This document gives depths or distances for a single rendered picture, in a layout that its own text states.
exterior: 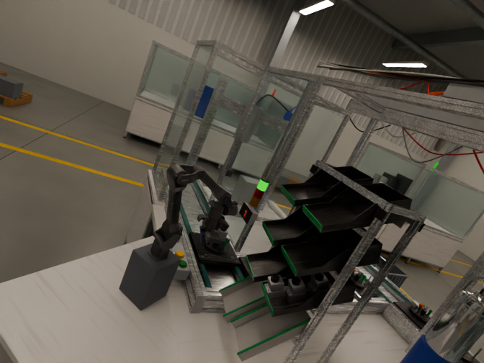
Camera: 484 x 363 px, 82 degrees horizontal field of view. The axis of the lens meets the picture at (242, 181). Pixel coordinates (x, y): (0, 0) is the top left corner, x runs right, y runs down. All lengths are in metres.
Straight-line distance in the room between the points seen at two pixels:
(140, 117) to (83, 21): 3.93
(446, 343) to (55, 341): 1.46
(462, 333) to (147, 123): 5.75
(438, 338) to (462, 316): 0.14
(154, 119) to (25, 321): 5.31
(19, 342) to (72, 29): 8.77
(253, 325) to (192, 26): 8.61
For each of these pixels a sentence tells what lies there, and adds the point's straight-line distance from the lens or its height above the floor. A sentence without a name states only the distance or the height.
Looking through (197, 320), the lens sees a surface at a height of 0.86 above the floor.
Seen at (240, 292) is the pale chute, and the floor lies 1.05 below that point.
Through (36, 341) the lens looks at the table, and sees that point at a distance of 1.15.
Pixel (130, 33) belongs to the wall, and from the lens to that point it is 9.19.
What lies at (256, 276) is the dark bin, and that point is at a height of 1.21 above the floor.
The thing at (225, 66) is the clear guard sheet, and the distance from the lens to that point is 2.44.
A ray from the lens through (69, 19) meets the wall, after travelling 9.49.
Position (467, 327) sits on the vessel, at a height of 1.31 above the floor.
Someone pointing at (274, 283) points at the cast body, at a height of 1.26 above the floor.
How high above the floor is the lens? 1.76
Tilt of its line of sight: 16 degrees down
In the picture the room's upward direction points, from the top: 25 degrees clockwise
